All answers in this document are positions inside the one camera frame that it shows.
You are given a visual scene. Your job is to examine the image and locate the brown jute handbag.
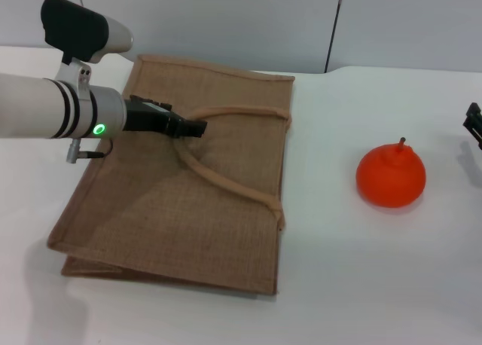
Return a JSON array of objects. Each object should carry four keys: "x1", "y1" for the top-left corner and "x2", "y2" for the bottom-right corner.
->
[{"x1": 45, "y1": 53, "x2": 296, "y2": 297}]

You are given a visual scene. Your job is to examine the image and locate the orange fruit with stem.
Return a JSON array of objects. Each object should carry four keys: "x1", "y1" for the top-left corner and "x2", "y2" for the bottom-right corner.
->
[{"x1": 355, "y1": 136, "x2": 427, "y2": 209}]

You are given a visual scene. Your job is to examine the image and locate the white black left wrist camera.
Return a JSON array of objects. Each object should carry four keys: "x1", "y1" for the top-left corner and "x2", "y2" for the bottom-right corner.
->
[{"x1": 40, "y1": 0, "x2": 135, "y2": 93}]

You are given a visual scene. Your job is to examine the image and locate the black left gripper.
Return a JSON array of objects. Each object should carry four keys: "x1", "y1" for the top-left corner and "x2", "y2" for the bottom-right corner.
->
[{"x1": 122, "y1": 94, "x2": 209, "y2": 139}]

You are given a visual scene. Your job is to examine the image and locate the left wrist connector cable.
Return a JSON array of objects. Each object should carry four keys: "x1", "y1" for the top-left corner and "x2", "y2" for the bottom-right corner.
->
[{"x1": 66, "y1": 138, "x2": 114, "y2": 165}]

